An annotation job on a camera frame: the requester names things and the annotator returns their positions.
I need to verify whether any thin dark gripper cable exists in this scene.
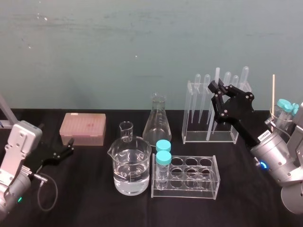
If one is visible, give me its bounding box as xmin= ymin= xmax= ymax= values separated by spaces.
xmin=31 ymin=173 xmax=59 ymax=212

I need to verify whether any large glass beaker with water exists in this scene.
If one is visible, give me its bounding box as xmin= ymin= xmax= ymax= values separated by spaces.
xmin=107 ymin=136 xmax=152 ymax=196

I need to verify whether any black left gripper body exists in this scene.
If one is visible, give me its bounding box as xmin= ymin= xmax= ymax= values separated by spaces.
xmin=25 ymin=141 xmax=54 ymax=175

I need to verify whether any grey metal stand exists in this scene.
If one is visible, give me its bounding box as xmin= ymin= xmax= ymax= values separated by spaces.
xmin=0 ymin=94 xmax=13 ymax=130

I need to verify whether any thin wooden stick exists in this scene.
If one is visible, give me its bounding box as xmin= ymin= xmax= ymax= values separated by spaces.
xmin=271 ymin=74 xmax=276 ymax=114

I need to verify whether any clear acrylic test tube rack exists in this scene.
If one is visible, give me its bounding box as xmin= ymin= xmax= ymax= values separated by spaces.
xmin=151 ymin=153 xmax=222 ymax=201

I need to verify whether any black table cloth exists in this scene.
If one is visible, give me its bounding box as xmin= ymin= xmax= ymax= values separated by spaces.
xmin=0 ymin=108 xmax=303 ymax=227

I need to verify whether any pink pipette tip box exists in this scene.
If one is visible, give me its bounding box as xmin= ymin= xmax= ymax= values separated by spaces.
xmin=59 ymin=112 xmax=107 ymax=146

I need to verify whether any clear glass conical flask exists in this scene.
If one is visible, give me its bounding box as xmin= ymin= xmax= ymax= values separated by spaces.
xmin=142 ymin=92 xmax=172 ymax=147

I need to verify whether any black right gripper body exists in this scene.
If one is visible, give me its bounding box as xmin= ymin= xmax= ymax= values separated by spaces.
xmin=219 ymin=93 xmax=271 ymax=148

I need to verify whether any clear beaker holding tubes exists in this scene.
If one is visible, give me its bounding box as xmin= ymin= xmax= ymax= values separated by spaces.
xmin=269 ymin=104 xmax=297 ymax=145

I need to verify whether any small clear glass beaker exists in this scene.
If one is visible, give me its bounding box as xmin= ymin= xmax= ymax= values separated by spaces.
xmin=119 ymin=121 xmax=134 ymax=143

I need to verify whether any clear acrylic pipette rack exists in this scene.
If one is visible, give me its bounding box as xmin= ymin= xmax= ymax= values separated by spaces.
xmin=182 ymin=79 xmax=253 ymax=144

